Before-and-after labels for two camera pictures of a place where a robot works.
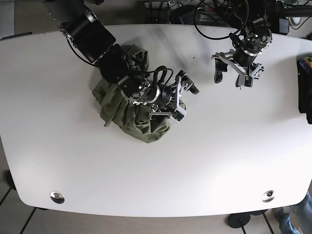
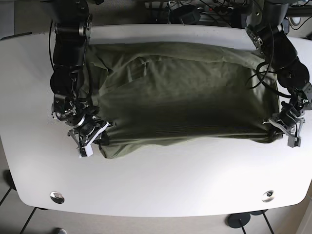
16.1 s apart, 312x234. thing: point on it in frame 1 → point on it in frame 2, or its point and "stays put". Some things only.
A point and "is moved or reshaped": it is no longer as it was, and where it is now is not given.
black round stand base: (238, 220) stays put
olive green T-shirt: (134, 119) is moved or reshaped
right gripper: (240, 59) → (290, 119)
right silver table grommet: (268, 196) stays put
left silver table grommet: (57, 197) stays put
